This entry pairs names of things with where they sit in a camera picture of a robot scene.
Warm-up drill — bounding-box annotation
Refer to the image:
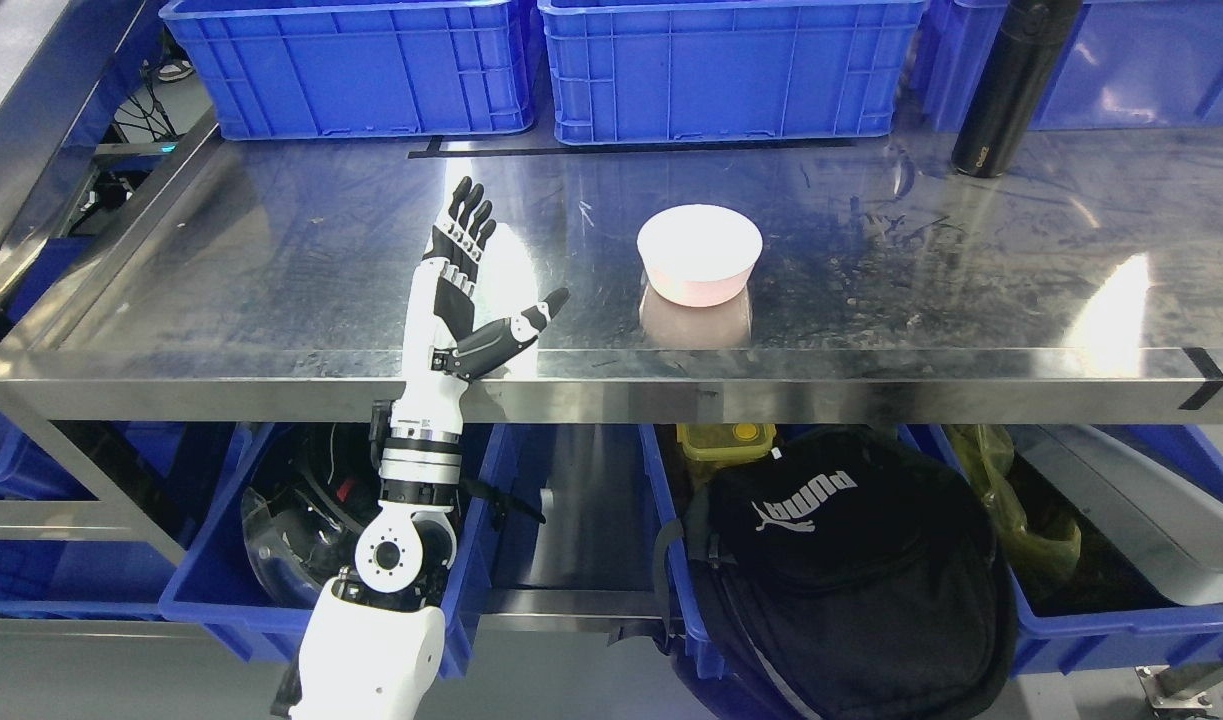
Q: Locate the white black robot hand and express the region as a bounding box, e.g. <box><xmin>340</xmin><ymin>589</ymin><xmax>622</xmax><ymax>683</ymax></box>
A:
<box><xmin>390</xmin><ymin>176</ymin><xmax>570</xmax><ymax>443</ymax></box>

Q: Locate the pink ikea bowl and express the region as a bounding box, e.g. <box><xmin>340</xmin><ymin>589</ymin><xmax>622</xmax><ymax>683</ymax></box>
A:
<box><xmin>637</xmin><ymin>204</ymin><xmax>766</xmax><ymax>307</ymax></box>

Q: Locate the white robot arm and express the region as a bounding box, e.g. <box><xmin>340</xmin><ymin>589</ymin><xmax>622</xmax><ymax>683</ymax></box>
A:
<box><xmin>272</xmin><ymin>401</ymin><xmax>464</xmax><ymax>719</ymax></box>

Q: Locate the blue crate top middle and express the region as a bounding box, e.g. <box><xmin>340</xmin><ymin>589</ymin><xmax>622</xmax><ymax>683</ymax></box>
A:
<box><xmin>538</xmin><ymin>1</ymin><xmax>925</xmax><ymax>145</ymax></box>

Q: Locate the blue crate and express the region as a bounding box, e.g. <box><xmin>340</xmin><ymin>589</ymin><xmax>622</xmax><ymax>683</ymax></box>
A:
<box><xmin>907</xmin><ymin>1</ymin><xmax>1223</xmax><ymax>132</ymax></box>
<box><xmin>538</xmin><ymin>1</ymin><xmax>925</xmax><ymax>145</ymax></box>
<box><xmin>160</xmin><ymin>1</ymin><xmax>544</xmax><ymax>141</ymax></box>

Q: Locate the yellow lid food container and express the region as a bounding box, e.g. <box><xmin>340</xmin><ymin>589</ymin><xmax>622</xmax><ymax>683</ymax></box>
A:
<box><xmin>676</xmin><ymin>423</ymin><xmax>777</xmax><ymax>465</ymax></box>

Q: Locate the blue bin lower left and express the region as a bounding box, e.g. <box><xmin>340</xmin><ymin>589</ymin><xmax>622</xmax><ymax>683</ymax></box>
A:
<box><xmin>159</xmin><ymin>423</ymin><xmax>537</xmax><ymax>678</ymax></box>

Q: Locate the blue bin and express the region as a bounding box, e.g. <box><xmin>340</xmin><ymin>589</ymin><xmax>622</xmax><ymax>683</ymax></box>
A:
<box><xmin>652</xmin><ymin>425</ymin><xmax>1223</xmax><ymax>680</ymax></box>
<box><xmin>159</xmin><ymin>423</ymin><xmax>537</xmax><ymax>678</ymax></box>

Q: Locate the blue crate top left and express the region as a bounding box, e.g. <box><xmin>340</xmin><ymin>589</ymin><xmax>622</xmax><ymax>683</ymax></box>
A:
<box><xmin>160</xmin><ymin>1</ymin><xmax>544</xmax><ymax>141</ymax></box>

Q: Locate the black puma backpack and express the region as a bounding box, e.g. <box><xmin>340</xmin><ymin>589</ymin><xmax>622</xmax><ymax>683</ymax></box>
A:
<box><xmin>646</xmin><ymin>425</ymin><xmax>1018</xmax><ymax>719</ymax></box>

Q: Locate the yellow green plastic bag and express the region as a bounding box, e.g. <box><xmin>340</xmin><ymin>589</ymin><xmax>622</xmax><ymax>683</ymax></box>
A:
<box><xmin>943</xmin><ymin>424</ymin><xmax>1082</xmax><ymax>600</ymax></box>

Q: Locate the black thermos bottle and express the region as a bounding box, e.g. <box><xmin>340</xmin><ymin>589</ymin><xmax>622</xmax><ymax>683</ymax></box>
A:
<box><xmin>951</xmin><ymin>1</ymin><xmax>1084</xmax><ymax>178</ymax></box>

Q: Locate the blue bin lower right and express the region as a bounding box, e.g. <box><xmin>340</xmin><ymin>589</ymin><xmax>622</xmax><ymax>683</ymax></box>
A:
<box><xmin>652</xmin><ymin>425</ymin><xmax>1223</xmax><ymax>680</ymax></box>

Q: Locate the blue crate top right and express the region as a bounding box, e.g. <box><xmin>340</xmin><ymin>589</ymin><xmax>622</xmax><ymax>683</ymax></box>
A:
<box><xmin>907</xmin><ymin>1</ymin><xmax>1223</xmax><ymax>132</ymax></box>

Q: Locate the stainless steel table frame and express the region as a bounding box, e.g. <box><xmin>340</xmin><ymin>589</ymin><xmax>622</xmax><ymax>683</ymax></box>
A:
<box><xmin>0</xmin><ymin>100</ymin><xmax>1223</xmax><ymax>641</ymax></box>

